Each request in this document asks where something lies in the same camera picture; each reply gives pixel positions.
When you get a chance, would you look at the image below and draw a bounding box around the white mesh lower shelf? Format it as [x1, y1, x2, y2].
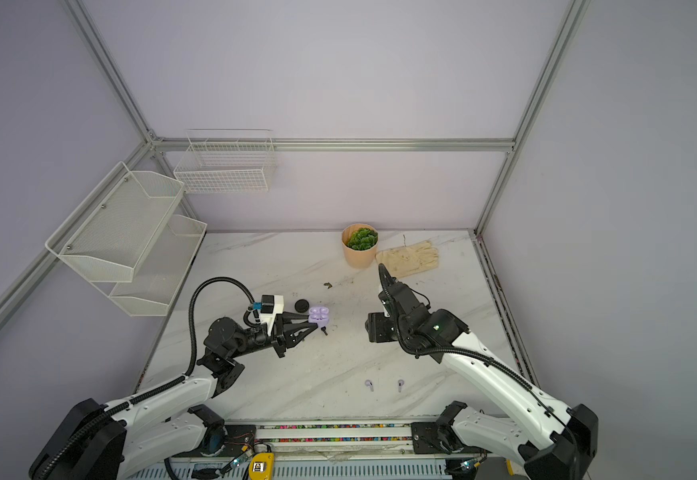
[108, 215, 206, 317]

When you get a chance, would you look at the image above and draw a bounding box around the white mesh upper shelf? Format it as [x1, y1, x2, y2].
[46, 162, 186, 283]

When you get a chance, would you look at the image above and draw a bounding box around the purple earbud charging case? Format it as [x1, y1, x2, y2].
[308, 306, 330, 329]

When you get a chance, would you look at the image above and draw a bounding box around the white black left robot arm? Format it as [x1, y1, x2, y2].
[28, 295, 326, 479]

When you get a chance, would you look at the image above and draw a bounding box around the white wire basket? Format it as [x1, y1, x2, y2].
[174, 129, 278, 194]

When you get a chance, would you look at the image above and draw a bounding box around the black round charging case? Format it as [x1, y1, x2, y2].
[294, 299, 310, 314]

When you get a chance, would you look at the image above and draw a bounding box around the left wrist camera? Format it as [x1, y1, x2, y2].
[252, 295, 284, 336]

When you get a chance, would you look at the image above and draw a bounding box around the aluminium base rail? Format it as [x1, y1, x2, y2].
[161, 416, 571, 463]

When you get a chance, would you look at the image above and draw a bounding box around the yellow tag box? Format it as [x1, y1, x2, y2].
[248, 452, 274, 480]

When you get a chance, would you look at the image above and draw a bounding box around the orange pot with green plant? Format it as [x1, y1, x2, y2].
[342, 224, 378, 269]

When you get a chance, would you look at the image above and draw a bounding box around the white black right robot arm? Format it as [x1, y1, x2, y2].
[365, 264, 598, 479]

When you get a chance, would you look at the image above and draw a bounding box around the white mesh shelf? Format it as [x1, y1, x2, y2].
[108, 215, 206, 317]
[46, 162, 186, 283]

